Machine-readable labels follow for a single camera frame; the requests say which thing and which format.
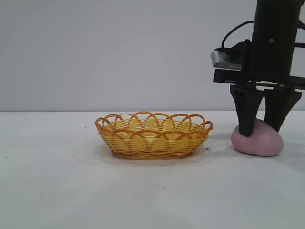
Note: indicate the pink peach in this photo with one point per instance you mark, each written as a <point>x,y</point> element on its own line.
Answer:
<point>259,144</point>

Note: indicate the yellow woven wicker basket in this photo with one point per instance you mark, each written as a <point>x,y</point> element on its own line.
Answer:
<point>152,143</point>

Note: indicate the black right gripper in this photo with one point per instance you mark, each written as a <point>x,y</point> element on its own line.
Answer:
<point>274,47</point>

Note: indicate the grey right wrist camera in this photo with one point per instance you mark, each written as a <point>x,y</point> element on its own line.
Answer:
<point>224,58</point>

